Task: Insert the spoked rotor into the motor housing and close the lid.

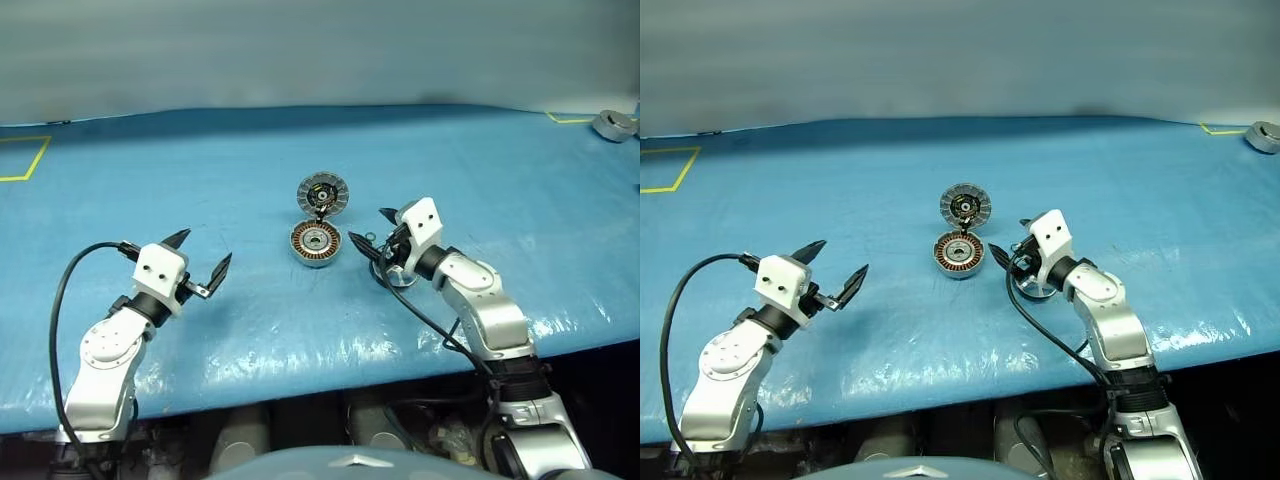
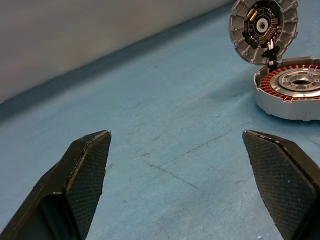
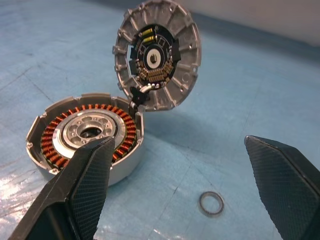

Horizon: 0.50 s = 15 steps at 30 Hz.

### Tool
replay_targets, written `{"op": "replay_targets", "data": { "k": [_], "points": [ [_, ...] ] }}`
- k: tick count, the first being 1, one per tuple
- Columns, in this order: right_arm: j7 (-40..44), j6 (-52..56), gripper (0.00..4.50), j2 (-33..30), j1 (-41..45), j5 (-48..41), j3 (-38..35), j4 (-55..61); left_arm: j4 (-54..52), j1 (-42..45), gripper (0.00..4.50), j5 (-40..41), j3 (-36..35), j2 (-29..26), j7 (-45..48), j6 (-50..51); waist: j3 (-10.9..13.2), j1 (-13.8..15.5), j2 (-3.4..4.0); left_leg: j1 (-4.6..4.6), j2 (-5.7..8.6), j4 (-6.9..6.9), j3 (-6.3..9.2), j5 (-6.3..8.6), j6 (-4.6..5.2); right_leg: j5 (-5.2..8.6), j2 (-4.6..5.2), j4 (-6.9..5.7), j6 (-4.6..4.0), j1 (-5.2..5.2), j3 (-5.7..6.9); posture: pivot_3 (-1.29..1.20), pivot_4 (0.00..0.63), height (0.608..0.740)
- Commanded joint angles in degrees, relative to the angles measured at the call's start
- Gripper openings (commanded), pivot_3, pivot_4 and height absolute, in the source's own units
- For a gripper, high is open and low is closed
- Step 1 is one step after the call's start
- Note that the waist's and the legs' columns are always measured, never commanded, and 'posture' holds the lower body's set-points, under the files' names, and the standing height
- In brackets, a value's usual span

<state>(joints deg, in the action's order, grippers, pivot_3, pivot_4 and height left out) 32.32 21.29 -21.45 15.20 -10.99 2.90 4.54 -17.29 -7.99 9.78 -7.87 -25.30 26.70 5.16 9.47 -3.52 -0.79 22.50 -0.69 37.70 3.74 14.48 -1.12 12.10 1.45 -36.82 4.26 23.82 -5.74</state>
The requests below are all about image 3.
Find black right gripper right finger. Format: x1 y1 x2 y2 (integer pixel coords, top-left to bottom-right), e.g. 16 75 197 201
244 135 320 240

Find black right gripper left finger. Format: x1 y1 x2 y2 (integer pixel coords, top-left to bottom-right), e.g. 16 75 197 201
7 135 116 240

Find silver motor housing copper windings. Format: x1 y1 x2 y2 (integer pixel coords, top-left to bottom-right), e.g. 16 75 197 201
25 92 145 187

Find silver motor cover circuit board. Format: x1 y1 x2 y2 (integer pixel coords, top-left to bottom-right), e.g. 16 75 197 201
111 0 202 111

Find small metal ring washer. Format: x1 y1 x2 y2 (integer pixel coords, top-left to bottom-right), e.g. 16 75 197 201
198 191 225 218

